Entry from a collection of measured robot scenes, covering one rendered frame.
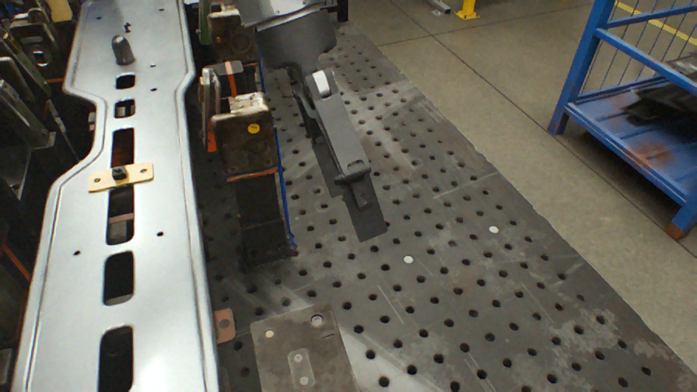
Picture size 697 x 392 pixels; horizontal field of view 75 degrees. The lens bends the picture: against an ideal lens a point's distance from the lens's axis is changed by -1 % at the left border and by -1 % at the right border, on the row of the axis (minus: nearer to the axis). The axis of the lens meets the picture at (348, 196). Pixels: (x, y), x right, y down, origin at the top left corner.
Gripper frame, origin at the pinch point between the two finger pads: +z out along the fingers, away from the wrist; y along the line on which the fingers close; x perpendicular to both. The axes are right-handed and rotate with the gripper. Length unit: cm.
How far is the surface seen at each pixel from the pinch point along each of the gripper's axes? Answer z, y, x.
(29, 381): 1.6, 6.3, -34.9
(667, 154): 81, -106, 150
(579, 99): 59, -146, 142
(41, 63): -27, -59, -42
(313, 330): 5.9, 10.6, -8.8
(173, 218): -2.9, -9.7, -20.5
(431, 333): 34.3, -14.4, 7.3
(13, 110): -21, -27, -37
